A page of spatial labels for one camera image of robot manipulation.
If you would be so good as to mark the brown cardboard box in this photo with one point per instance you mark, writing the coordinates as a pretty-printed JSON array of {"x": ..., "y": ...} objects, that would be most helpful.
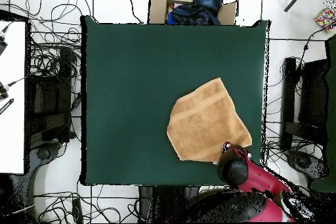
[{"x": 157, "y": 11}]

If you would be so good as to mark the dark blue clothing pile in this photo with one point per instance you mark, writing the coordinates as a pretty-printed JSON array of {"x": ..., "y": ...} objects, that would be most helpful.
[{"x": 199, "y": 8}]

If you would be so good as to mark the dark green table cloth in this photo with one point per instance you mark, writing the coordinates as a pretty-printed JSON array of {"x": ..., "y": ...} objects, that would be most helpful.
[{"x": 131, "y": 63}]

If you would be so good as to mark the dark round stand base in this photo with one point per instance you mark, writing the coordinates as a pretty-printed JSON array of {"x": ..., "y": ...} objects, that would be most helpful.
[{"x": 304, "y": 162}]

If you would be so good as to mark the black power strip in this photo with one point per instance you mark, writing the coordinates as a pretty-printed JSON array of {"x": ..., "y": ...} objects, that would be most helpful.
[{"x": 77, "y": 209}]

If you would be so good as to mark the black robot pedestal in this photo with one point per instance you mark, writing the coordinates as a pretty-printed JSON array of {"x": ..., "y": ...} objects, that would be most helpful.
[{"x": 165, "y": 203}]

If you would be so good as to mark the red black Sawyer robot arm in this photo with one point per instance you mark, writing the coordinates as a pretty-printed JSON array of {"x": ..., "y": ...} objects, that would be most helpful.
[{"x": 260, "y": 179}]

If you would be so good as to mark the white side desk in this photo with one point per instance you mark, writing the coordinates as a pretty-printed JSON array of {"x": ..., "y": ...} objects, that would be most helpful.
[{"x": 13, "y": 129}]

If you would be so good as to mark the black floor stand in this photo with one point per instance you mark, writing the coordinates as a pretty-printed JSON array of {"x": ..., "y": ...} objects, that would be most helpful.
[
  {"x": 312, "y": 95},
  {"x": 50, "y": 119}
]

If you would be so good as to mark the green cloth on side table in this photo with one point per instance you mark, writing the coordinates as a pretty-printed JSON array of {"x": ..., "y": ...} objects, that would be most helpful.
[{"x": 331, "y": 103}]

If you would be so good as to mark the tan terry towel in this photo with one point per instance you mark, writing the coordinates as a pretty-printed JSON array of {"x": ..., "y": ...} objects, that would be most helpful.
[{"x": 204, "y": 124}]

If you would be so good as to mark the colourful dotted cloth item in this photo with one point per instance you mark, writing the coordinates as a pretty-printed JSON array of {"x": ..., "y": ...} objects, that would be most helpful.
[{"x": 326, "y": 19}]

